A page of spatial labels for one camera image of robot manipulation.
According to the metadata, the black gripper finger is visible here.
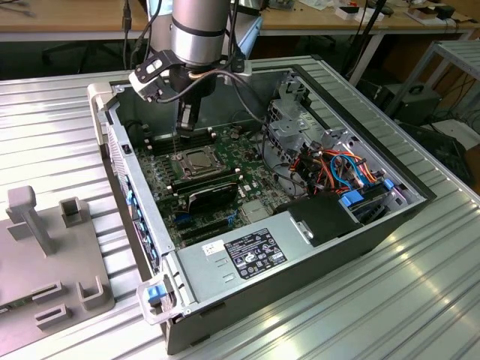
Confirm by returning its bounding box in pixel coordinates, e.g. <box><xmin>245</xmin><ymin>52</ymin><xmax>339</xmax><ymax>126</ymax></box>
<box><xmin>175</xmin><ymin>100</ymin><xmax>203</xmax><ymax>140</ymax></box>

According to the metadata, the CPU silver plate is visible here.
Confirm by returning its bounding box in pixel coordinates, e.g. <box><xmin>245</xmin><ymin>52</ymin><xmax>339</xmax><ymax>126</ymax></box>
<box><xmin>187</xmin><ymin>148</ymin><xmax>218</xmax><ymax>170</ymax></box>

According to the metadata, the metal socket cover frame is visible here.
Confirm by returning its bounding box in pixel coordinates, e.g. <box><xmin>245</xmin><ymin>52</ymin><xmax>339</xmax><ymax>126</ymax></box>
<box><xmin>175</xmin><ymin>146</ymin><xmax>229</xmax><ymax>182</ymax></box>

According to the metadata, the black RAM slot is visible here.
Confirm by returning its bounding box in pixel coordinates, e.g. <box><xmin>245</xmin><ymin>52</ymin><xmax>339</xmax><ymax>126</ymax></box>
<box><xmin>144</xmin><ymin>127</ymin><xmax>213</xmax><ymax>149</ymax></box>
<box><xmin>151</xmin><ymin>134</ymin><xmax>218</xmax><ymax>157</ymax></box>

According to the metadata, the CPU socket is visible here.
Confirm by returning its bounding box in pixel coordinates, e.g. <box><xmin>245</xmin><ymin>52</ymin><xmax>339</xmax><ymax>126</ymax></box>
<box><xmin>174</xmin><ymin>145</ymin><xmax>230</xmax><ymax>183</ymax></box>

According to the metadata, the black expansion slot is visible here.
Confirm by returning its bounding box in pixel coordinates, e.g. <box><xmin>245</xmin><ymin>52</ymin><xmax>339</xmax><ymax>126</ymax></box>
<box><xmin>178</xmin><ymin>216</ymin><xmax>230</xmax><ymax>236</ymax></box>
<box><xmin>183</xmin><ymin>224</ymin><xmax>228</xmax><ymax>247</ymax></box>

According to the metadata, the black plastic cover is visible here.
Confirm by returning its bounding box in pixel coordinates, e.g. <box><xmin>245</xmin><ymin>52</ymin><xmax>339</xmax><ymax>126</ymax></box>
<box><xmin>272</xmin><ymin>193</ymin><xmax>364</xmax><ymax>249</ymax></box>

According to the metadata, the black RAM stick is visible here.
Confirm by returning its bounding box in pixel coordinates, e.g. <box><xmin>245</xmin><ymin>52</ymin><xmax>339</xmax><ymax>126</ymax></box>
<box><xmin>170</xmin><ymin>169</ymin><xmax>236</xmax><ymax>191</ymax></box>
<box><xmin>174</xmin><ymin>174</ymin><xmax>243</xmax><ymax>197</ymax></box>

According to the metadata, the black graphics card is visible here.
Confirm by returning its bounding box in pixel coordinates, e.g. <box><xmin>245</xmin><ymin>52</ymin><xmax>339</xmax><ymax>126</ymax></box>
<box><xmin>186</xmin><ymin>182</ymin><xmax>240</xmax><ymax>215</ymax></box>

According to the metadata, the pale blue teach pendant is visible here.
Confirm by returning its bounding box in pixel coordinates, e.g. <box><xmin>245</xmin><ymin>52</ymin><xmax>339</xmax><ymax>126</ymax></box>
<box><xmin>235</xmin><ymin>15</ymin><xmax>264</xmax><ymax>61</ymax></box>

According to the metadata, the green motherboard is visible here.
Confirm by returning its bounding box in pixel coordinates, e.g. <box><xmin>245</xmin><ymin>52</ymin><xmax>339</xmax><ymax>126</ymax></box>
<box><xmin>133</xmin><ymin>125</ymin><xmax>301</xmax><ymax>251</ymax></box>

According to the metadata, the silver chipset heatsink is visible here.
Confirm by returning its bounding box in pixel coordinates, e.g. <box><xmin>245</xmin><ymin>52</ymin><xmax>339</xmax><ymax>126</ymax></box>
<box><xmin>241</xmin><ymin>201</ymin><xmax>272</xmax><ymax>223</ymax></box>

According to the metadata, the perforated silver drive cage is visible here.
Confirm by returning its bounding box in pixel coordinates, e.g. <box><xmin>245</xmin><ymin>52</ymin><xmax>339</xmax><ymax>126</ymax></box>
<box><xmin>261</xmin><ymin>97</ymin><xmax>323</xmax><ymax>168</ymax></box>

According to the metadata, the silver power supply with label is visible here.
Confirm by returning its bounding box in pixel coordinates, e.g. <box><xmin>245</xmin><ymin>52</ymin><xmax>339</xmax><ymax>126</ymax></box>
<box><xmin>175</xmin><ymin>208</ymin><xmax>315</xmax><ymax>305</ymax></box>

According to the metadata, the silver disk bay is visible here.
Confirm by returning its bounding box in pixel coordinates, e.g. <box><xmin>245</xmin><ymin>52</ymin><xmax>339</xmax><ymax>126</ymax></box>
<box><xmin>321</xmin><ymin>126</ymin><xmax>429</xmax><ymax>230</ymax></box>

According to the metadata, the blue plastic latch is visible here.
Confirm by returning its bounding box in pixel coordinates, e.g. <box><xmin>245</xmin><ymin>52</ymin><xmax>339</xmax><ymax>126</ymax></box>
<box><xmin>147</xmin><ymin>284</ymin><xmax>166</xmax><ymax>307</ymax></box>

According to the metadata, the white box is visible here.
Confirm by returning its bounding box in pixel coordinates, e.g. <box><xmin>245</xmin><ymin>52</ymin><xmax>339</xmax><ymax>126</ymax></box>
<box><xmin>334</xmin><ymin>4</ymin><xmax>386</xmax><ymax>23</ymax></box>

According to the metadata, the blue disk carrier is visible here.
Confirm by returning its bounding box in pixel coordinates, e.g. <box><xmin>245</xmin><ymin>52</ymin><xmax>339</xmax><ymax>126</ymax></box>
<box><xmin>338</xmin><ymin>189</ymin><xmax>391</xmax><ymax>228</ymax></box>

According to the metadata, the open black PC case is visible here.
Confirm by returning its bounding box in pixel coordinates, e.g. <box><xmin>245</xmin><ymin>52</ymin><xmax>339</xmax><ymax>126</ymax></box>
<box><xmin>86</xmin><ymin>63</ymin><xmax>438</xmax><ymax>356</ymax></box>

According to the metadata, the grey parts rack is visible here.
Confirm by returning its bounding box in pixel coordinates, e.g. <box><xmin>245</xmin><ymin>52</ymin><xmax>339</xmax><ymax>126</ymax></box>
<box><xmin>0</xmin><ymin>184</ymin><xmax>116</xmax><ymax>332</ymax></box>

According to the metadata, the black equipment case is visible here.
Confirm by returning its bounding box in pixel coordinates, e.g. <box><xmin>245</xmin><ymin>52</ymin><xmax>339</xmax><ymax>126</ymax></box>
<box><xmin>389</xmin><ymin>84</ymin><xmax>443</xmax><ymax>127</ymax></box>

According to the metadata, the green RAM stick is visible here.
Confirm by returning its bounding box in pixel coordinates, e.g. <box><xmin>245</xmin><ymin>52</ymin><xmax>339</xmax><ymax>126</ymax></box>
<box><xmin>0</xmin><ymin>295</ymin><xmax>34</xmax><ymax>314</ymax></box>

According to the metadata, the brown cardboard box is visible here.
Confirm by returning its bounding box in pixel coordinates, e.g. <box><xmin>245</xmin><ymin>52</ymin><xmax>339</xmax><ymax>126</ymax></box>
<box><xmin>406</xmin><ymin>5</ymin><xmax>440</xmax><ymax>24</ymax></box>

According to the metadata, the black PC side panel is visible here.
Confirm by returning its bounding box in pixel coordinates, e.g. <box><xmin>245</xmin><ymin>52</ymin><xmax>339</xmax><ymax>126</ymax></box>
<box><xmin>399</xmin><ymin>121</ymin><xmax>474</xmax><ymax>185</ymax></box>

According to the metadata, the white carton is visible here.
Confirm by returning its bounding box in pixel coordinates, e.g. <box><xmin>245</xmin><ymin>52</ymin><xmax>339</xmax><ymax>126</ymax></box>
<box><xmin>430</xmin><ymin>118</ymin><xmax>480</xmax><ymax>146</ymax></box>

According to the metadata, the aluminium slat side table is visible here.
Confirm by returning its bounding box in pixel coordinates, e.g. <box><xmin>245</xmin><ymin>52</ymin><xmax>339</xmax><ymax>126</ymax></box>
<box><xmin>385</xmin><ymin>39</ymin><xmax>480</xmax><ymax>119</ymax></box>

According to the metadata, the black camera cable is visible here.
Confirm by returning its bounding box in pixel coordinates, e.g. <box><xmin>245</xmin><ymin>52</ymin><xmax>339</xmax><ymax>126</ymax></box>
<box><xmin>153</xmin><ymin>69</ymin><xmax>269</xmax><ymax>125</ymax></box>

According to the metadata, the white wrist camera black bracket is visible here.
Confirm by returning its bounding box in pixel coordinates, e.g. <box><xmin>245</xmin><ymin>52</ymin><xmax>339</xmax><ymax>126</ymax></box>
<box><xmin>128</xmin><ymin>50</ymin><xmax>177</xmax><ymax>103</ymax></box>

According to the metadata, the black hanging cable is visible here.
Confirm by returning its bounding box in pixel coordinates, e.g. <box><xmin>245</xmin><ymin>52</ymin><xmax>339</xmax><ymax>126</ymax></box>
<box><xmin>121</xmin><ymin>0</ymin><xmax>131</xmax><ymax>43</ymax></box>

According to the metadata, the red wire bundle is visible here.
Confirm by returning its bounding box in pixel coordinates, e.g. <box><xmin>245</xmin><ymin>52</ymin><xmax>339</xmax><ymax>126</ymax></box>
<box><xmin>293</xmin><ymin>152</ymin><xmax>320</xmax><ymax>193</ymax></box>

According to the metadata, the wooden desk white frame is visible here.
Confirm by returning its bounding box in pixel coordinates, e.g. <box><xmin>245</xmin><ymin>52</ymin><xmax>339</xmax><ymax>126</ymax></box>
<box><xmin>0</xmin><ymin>0</ymin><xmax>477</xmax><ymax>89</ymax></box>

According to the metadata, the blue wire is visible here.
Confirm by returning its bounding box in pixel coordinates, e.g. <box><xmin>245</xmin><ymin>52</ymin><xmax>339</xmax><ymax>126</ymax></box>
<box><xmin>328</xmin><ymin>152</ymin><xmax>368</xmax><ymax>194</ymax></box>

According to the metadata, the orange wire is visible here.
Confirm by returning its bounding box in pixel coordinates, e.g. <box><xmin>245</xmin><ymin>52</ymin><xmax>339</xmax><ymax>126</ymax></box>
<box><xmin>320</xmin><ymin>148</ymin><xmax>379</xmax><ymax>182</ymax></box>

